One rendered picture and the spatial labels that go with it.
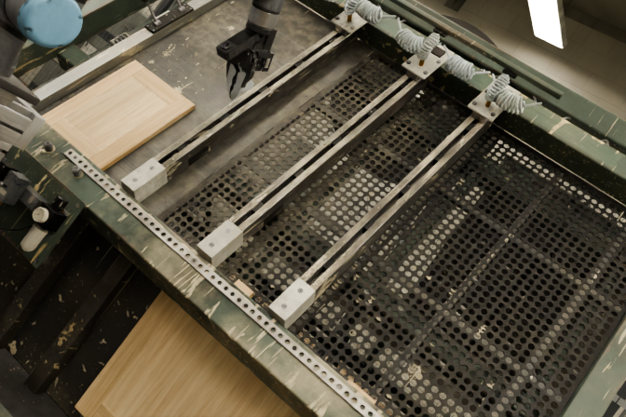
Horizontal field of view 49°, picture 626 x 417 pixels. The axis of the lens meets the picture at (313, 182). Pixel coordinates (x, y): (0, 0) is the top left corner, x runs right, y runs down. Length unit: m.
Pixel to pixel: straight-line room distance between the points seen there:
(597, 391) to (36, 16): 1.61
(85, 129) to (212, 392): 0.93
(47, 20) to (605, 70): 6.29
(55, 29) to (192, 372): 1.13
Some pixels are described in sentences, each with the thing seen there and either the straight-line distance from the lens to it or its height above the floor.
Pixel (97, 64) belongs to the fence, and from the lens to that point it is 2.53.
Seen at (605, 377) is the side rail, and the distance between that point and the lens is 2.03.
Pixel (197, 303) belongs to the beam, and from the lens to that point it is 1.90.
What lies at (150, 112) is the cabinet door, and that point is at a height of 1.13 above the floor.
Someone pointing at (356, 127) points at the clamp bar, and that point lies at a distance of 2.32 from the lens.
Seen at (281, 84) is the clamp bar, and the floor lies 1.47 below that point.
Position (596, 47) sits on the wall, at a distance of 7.39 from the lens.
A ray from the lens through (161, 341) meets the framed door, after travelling 2.22.
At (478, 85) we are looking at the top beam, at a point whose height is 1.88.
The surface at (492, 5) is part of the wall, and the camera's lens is 7.77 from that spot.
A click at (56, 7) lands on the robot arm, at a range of 1.48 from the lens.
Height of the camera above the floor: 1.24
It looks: 1 degrees up
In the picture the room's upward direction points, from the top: 37 degrees clockwise
